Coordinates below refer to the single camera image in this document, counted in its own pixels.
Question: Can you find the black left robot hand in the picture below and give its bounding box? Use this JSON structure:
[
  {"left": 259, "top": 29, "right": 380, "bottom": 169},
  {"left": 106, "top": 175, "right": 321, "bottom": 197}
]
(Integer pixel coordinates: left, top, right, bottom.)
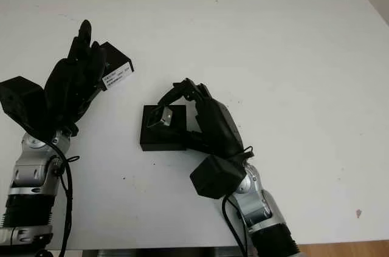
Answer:
[{"left": 44, "top": 19, "right": 107, "bottom": 135}]

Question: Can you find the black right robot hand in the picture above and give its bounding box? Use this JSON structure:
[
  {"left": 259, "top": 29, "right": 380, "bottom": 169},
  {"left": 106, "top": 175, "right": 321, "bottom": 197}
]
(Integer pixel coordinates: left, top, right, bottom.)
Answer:
[{"left": 157, "top": 78, "right": 246, "bottom": 158}]

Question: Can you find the small silver depth camera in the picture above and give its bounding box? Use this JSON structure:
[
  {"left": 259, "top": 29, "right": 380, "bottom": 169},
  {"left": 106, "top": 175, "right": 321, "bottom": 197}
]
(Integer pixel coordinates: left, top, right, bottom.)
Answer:
[{"left": 146, "top": 105, "right": 174, "bottom": 128}]

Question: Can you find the black RealSense box lid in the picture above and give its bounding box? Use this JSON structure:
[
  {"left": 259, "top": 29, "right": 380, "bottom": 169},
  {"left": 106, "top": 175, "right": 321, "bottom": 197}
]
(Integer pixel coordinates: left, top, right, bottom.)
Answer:
[{"left": 100, "top": 41, "right": 136, "bottom": 91}]

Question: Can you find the black foam-lined box base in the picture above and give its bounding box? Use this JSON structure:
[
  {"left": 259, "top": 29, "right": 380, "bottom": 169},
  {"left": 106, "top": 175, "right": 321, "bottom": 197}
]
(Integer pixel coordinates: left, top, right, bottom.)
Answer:
[{"left": 139, "top": 103, "right": 188, "bottom": 152}]

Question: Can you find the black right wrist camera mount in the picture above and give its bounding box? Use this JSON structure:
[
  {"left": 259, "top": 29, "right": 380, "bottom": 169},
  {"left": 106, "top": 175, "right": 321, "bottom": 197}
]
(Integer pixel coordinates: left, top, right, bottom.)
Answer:
[{"left": 190, "top": 154, "right": 246, "bottom": 200}]

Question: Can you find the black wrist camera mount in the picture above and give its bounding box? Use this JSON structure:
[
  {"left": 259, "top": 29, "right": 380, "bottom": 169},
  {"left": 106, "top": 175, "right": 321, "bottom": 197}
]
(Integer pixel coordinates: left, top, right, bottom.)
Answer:
[
  {"left": 190, "top": 154, "right": 246, "bottom": 200},
  {"left": 0, "top": 77, "right": 48, "bottom": 140}
]

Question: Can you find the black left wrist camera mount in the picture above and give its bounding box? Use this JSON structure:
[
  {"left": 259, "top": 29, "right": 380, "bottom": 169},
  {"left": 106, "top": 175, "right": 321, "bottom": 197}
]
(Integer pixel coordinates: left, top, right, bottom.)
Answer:
[{"left": 0, "top": 77, "right": 48, "bottom": 140}]

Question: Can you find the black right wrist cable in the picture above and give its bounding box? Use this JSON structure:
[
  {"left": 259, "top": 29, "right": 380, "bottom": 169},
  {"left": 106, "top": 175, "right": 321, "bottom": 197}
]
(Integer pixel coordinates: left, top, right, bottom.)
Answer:
[{"left": 221, "top": 145, "right": 255, "bottom": 257}]

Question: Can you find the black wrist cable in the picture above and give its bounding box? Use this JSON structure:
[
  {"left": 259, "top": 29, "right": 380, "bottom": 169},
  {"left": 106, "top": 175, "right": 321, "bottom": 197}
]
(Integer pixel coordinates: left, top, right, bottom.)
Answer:
[
  {"left": 221, "top": 145, "right": 255, "bottom": 257},
  {"left": 45, "top": 140, "right": 81, "bottom": 257}
]

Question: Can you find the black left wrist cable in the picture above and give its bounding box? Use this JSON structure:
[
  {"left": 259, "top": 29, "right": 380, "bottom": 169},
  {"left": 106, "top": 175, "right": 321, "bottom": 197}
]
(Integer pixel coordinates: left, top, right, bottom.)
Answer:
[{"left": 45, "top": 140, "right": 81, "bottom": 257}]

